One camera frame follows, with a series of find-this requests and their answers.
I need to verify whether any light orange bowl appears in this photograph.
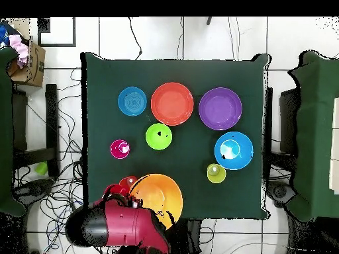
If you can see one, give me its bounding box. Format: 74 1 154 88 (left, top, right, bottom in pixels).
128 173 184 230

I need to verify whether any red cup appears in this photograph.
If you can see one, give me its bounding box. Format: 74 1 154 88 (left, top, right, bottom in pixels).
103 183 130 199

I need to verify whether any green bowl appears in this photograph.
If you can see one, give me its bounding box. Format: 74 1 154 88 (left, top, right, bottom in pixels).
145 123 173 151

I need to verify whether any wide orange-red bowl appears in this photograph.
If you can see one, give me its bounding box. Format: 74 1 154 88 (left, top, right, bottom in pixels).
150 81 195 126

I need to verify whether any small blue ringed bowl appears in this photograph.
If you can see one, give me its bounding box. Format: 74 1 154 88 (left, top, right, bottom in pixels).
117 86 148 117

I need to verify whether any pink cup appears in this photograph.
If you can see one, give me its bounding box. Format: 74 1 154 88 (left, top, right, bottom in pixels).
110 139 131 160

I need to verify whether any purple bowl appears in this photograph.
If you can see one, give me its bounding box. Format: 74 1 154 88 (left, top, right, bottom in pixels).
198 87 243 131

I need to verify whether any yellow cup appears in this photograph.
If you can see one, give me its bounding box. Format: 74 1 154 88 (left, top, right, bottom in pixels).
207 163 227 184

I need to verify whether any orange cup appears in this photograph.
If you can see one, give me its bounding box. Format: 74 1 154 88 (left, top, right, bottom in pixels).
119 175 139 189

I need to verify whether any dark green tablecloth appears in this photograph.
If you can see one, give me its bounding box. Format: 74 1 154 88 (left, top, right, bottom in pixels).
80 52 272 222

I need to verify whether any deep blue bowl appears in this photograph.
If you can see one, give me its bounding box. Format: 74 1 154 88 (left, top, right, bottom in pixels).
214 131 254 171

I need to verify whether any black cabinet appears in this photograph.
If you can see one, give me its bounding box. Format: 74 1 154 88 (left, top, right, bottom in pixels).
279 87 301 154

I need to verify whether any grey floor equipment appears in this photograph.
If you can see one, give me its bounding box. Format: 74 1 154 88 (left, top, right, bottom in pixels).
266 181 296 208

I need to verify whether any lime green cup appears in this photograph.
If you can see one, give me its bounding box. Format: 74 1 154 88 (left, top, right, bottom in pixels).
34 161 49 176

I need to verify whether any green cloth covered table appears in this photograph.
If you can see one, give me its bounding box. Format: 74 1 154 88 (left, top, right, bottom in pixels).
0 46 27 218
287 50 339 223

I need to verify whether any cardboard box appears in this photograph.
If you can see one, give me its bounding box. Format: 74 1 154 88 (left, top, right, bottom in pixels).
7 39 46 88

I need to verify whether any white box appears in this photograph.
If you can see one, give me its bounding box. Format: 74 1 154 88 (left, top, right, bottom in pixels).
328 97 339 195

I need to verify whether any pink cloth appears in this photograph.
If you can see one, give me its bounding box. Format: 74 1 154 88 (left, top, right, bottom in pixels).
8 34 29 68

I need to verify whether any black bench frame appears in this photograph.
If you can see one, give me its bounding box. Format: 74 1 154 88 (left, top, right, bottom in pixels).
11 83 60 178

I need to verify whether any tangle of floor cables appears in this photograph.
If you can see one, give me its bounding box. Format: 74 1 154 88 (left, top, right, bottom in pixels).
13 67 89 254

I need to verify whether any black square frame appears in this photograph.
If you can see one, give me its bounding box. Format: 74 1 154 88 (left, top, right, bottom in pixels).
37 17 77 48

